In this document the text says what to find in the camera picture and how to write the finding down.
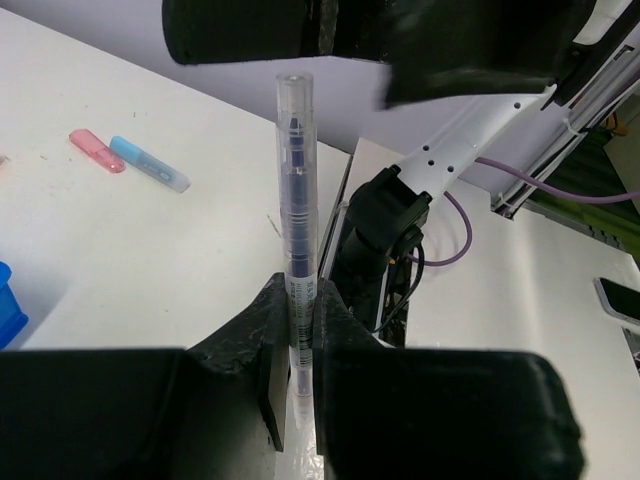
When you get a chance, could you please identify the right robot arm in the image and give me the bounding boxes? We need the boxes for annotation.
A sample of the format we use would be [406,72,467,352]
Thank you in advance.
[161,1,639,334]

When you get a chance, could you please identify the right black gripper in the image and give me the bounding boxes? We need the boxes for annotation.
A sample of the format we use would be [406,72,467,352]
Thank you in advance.
[319,0,595,109]

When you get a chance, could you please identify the smartphone on side table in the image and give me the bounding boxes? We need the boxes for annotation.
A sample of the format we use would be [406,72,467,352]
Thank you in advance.
[594,277,640,332]

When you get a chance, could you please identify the pink highlighter right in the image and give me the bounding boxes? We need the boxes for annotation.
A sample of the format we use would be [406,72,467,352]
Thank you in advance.
[69,129,126,174]

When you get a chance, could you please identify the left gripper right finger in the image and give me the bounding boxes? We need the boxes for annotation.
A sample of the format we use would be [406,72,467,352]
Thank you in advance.
[313,280,585,479]

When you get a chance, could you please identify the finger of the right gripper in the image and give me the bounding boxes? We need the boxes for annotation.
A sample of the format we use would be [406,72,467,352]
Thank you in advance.
[162,0,339,65]

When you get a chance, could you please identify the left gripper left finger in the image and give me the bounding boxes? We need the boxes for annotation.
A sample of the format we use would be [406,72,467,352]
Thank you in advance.
[1,273,289,479]

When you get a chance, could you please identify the blue compartment tray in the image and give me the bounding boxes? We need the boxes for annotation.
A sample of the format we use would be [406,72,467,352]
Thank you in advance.
[0,262,28,349]

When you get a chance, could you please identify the blue cap clear highlighter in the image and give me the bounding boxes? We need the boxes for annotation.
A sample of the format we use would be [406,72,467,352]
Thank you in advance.
[109,136,191,193]

